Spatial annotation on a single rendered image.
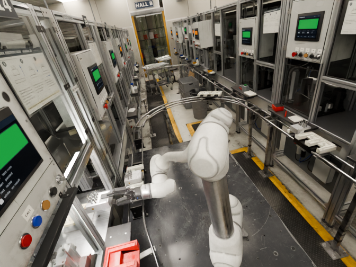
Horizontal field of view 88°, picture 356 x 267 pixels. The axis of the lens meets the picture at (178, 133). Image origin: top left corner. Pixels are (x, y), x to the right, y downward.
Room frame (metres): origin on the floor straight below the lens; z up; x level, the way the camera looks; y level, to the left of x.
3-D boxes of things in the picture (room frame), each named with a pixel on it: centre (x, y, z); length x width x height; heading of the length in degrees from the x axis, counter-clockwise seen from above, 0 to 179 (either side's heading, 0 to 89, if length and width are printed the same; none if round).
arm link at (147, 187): (0.82, 0.25, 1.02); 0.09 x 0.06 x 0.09; 5
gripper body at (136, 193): (0.82, 0.33, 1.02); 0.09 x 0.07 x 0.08; 95
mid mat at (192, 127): (3.12, -0.52, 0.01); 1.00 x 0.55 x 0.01; 5
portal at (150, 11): (9.15, 0.38, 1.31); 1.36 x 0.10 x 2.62; 95
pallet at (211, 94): (2.80, -0.60, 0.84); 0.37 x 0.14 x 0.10; 63
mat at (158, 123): (5.50, 0.46, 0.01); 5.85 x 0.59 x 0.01; 5
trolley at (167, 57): (7.76, 0.05, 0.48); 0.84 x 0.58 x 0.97; 13
